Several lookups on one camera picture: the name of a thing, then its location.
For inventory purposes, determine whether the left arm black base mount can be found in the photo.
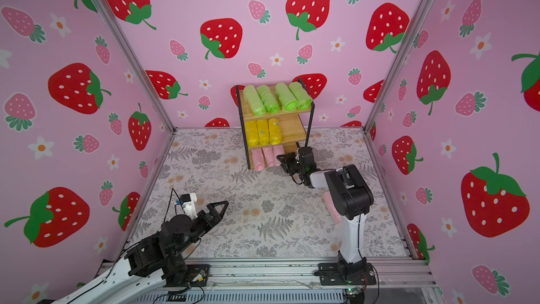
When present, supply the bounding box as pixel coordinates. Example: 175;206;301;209
163;261;210;296

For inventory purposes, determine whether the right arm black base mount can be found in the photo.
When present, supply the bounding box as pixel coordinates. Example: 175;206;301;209
314;258;378;287

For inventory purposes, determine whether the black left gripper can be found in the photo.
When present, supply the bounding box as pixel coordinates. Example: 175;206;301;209
171;200;227;259

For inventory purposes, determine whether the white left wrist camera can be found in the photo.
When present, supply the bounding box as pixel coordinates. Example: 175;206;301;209
176;193;198;220

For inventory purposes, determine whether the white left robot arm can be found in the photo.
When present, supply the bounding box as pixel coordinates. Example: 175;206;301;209
40;201;229;303

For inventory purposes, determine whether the light green roll with label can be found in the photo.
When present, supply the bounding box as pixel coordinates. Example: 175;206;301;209
257;85;280;115

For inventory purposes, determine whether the pink roll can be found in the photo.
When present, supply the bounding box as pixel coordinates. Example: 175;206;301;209
322;191;342;225
262;146;276;167
252;149;266;172
273;144;285;166

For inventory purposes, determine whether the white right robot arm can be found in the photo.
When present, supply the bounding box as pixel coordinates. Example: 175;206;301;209
276;146;374;277

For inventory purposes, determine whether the wooden three-tier black-frame shelf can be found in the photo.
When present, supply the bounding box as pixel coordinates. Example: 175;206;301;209
231;85;315;170

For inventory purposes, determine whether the yellow roll with teal label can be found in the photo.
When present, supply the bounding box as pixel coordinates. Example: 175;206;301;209
268;118;283;146

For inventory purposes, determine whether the aluminium front rail frame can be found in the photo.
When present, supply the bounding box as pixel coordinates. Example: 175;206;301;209
105;257;444;304

